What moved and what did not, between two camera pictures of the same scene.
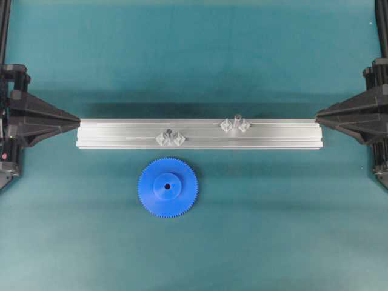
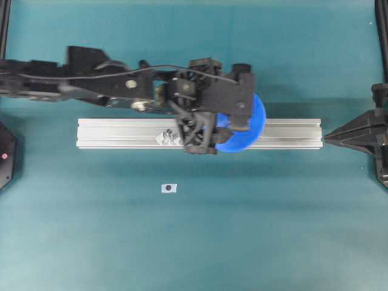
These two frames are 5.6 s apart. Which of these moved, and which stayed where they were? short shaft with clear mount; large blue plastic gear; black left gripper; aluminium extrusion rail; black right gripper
Moved: large blue plastic gear; black left gripper; black right gripper
Stayed: aluminium extrusion rail; short shaft with clear mount
